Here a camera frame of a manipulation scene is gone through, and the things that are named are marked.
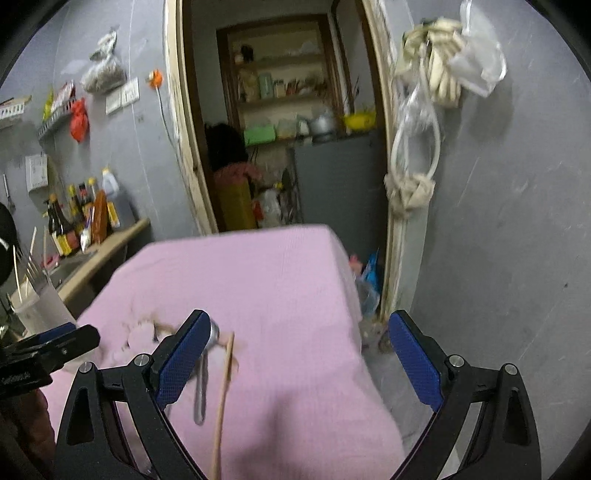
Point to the steel kitchen sink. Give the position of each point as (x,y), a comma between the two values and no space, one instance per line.
(69,270)

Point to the green box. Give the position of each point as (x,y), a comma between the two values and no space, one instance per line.
(259,136)

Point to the grey cabinet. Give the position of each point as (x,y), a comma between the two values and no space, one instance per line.
(341,194)

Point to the wooden shelf cabinet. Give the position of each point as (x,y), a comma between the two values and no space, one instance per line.
(277,60)

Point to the black frying pan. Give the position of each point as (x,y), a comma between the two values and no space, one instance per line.
(5,249)

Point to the yellow cap clear bottle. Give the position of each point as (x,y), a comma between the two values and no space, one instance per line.
(93,187)

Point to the large oil jug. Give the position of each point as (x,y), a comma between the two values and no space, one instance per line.
(111,194)

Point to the long metal spoon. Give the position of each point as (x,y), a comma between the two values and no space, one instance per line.
(201,387)

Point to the red cap dark bottle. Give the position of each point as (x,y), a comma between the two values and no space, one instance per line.
(84,196)

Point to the metal pot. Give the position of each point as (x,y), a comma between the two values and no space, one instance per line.
(322,124)

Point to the blue plastic bag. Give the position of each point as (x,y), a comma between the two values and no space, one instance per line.
(371,277)

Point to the white plastic utensil caddy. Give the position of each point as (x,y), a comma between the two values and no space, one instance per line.
(41,304)

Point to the metal fork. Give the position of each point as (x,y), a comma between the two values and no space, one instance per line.
(36,272)

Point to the orange wall plug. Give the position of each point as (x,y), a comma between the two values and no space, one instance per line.
(156,78)

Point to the red plastic bag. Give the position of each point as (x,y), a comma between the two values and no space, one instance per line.
(79,122)

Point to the dark pump bottle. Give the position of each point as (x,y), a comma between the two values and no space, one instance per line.
(51,221)

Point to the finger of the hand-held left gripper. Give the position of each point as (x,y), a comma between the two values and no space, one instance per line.
(69,346)
(51,333)

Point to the green yellow snack packet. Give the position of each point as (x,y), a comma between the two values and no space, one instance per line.
(47,104)

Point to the yellow bowl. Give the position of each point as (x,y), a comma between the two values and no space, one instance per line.
(359,121)

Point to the orange spice packet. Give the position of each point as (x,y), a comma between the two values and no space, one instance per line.
(100,217)

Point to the yellow cap dark bottle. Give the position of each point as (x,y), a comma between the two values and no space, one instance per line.
(75,203)

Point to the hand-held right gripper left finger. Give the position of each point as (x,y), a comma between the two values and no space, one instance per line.
(182,355)

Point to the white box grater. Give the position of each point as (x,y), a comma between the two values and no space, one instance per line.
(36,173)

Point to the pink floral tablecloth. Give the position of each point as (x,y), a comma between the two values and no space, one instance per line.
(277,300)

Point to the clear bag of dried goods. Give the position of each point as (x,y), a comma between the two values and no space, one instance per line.
(104,71)

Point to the green canister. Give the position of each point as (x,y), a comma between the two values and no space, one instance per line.
(265,86)

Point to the blue white packet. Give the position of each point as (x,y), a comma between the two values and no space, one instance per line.
(86,239)

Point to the crumpled clear plastic bag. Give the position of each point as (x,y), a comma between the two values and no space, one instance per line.
(413,110)

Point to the knotted beige cloth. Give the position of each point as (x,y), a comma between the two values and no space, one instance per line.
(408,196)

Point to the metal peeler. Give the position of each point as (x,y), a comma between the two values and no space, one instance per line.
(8,194)

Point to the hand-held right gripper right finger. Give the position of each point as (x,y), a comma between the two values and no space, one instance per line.
(413,360)

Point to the white wall switch panel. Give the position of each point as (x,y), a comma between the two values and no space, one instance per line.
(123,97)

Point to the grey wall shelf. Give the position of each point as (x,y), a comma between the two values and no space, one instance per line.
(55,120)

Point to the wooden door frame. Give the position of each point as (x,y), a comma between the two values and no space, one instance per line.
(187,161)

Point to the person's left hand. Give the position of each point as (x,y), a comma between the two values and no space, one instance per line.
(23,438)

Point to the white work gloves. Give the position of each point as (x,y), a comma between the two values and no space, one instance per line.
(443,64)

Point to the white wall basket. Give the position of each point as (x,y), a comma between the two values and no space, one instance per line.
(14,108)

